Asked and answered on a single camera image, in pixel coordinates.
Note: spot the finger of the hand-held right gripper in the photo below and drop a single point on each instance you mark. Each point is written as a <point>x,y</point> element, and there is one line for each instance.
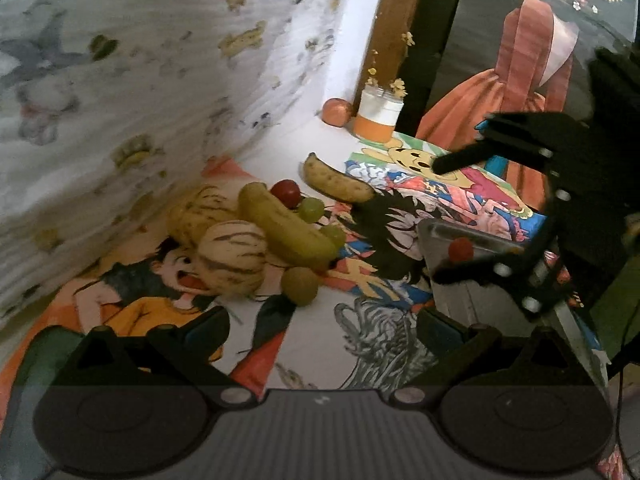
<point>480,272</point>
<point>465,160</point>

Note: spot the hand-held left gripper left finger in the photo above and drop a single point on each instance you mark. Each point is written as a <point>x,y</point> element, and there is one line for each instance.
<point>207,328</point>

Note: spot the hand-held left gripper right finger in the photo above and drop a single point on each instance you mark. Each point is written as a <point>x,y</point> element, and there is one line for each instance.
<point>440,332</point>

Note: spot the metal tray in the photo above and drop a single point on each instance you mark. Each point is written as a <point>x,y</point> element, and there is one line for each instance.
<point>480,300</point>

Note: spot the small red fruit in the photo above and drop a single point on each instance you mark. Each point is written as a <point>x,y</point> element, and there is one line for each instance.
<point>460,249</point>

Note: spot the spotted yellow banana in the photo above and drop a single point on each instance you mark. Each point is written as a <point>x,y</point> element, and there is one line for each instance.
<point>335,182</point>

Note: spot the red plum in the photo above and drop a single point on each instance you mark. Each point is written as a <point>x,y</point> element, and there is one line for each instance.
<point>284,191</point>

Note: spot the striped yellow melon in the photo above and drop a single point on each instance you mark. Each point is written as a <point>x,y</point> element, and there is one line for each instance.
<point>200,215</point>
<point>230,260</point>

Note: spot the white and orange jar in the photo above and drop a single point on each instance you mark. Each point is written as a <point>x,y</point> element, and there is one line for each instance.
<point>377,115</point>

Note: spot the dried yellow flower sprigs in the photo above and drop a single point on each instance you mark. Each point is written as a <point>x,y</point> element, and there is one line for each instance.
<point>397,87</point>

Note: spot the round brown-green fruit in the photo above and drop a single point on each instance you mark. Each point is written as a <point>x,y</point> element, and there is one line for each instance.
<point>301,286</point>

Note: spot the cartoon printed cloth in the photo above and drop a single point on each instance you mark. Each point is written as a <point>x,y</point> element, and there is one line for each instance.
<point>320,330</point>

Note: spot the green banana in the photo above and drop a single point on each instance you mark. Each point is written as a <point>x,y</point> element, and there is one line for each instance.
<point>280,230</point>

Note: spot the green grape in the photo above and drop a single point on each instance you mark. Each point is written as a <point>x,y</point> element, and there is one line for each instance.
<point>311,209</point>
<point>334,235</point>

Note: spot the printed white curtain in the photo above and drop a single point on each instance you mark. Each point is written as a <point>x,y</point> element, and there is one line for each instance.
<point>125,110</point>

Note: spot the wall poster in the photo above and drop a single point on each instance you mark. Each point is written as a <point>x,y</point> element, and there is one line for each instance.
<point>530,50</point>

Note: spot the red apple by wall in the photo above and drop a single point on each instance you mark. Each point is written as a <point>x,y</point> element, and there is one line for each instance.
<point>336,112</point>

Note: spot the wooden door frame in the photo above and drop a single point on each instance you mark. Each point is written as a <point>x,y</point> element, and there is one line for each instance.
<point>395,20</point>

